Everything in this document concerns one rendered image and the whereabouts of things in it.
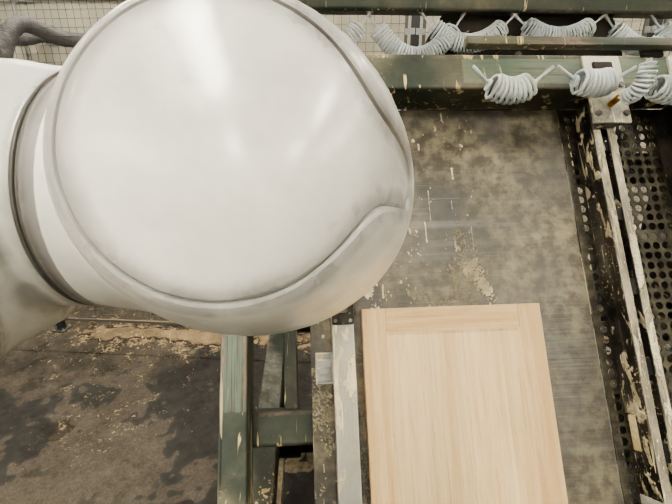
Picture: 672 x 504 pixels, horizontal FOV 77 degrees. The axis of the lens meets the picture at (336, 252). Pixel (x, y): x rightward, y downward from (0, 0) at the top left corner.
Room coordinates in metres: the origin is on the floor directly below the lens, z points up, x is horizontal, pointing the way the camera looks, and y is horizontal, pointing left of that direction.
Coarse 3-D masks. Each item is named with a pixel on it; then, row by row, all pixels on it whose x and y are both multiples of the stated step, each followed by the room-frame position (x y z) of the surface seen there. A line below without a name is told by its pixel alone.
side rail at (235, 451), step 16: (224, 336) 0.81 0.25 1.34; (240, 336) 0.81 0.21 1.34; (224, 352) 0.79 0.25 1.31; (240, 352) 0.80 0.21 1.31; (224, 368) 0.78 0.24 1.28; (240, 368) 0.78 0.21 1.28; (224, 384) 0.76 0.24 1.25; (240, 384) 0.76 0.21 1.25; (224, 400) 0.74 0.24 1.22; (240, 400) 0.74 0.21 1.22; (224, 416) 0.72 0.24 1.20; (240, 416) 0.72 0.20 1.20; (224, 432) 0.70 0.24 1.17; (240, 432) 0.71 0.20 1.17; (224, 448) 0.69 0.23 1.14; (240, 448) 0.69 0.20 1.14; (224, 464) 0.67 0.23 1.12; (240, 464) 0.67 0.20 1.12; (224, 480) 0.65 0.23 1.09; (240, 480) 0.65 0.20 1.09; (224, 496) 0.64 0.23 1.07; (240, 496) 0.64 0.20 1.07
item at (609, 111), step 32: (640, 64) 1.05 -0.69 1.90; (608, 96) 1.14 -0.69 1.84; (640, 96) 1.04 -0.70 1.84; (576, 128) 1.20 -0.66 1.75; (608, 128) 1.13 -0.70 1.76; (608, 160) 1.10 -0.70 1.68; (608, 192) 1.04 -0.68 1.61; (608, 224) 1.00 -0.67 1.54; (608, 256) 0.97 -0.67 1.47; (608, 288) 0.95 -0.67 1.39; (640, 288) 0.91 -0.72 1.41; (640, 320) 0.88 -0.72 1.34; (640, 352) 0.82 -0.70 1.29; (640, 384) 0.79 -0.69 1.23; (640, 416) 0.76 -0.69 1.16; (640, 480) 0.72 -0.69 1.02
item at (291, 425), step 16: (288, 336) 0.91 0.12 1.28; (288, 352) 0.89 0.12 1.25; (288, 368) 0.87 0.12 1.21; (288, 384) 0.85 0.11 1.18; (288, 400) 0.83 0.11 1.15; (256, 416) 0.79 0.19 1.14; (272, 416) 0.79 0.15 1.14; (288, 416) 0.79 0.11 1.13; (304, 416) 0.79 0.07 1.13; (256, 432) 0.77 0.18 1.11; (272, 432) 0.77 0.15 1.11; (288, 432) 0.77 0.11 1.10; (304, 432) 0.77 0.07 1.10
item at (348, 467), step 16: (336, 336) 0.83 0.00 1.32; (352, 336) 0.84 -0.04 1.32; (336, 352) 0.82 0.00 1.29; (352, 352) 0.82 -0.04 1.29; (336, 368) 0.80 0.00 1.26; (352, 368) 0.80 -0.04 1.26; (336, 384) 0.78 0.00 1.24; (352, 384) 0.78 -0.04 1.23; (336, 400) 0.76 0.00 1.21; (352, 400) 0.76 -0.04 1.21; (336, 416) 0.74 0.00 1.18; (352, 416) 0.74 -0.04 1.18; (336, 432) 0.72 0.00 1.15; (352, 432) 0.72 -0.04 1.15; (336, 448) 0.71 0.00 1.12; (352, 448) 0.71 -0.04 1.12; (336, 464) 0.71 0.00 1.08; (352, 464) 0.69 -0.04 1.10; (352, 480) 0.67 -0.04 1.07; (352, 496) 0.65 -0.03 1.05
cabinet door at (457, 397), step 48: (384, 336) 0.86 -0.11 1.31; (432, 336) 0.87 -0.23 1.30; (480, 336) 0.87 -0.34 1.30; (528, 336) 0.88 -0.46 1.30; (384, 384) 0.80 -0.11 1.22; (432, 384) 0.81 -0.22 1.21; (480, 384) 0.81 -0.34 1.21; (528, 384) 0.82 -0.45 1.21; (384, 432) 0.74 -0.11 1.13; (432, 432) 0.75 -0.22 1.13; (480, 432) 0.75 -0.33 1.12; (528, 432) 0.76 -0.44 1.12; (384, 480) 0.69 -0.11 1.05; (432, 480) 0.70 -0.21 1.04; (480, 480) 0.70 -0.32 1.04; (528, 480) 0.70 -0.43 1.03
